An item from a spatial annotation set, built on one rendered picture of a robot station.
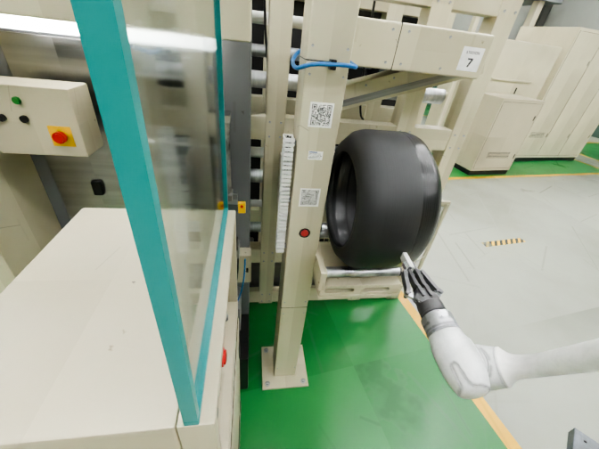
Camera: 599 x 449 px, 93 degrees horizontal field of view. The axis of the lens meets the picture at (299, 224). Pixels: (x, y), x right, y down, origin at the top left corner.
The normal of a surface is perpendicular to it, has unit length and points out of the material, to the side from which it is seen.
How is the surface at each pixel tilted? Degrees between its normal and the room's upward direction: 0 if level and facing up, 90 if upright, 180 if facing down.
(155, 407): 0
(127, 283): 0
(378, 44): 90
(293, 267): 90
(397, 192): 56
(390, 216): 71
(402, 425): 0
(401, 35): 90
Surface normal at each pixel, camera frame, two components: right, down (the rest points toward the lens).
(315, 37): 0.14, 0.56
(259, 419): 0.11, -0.83
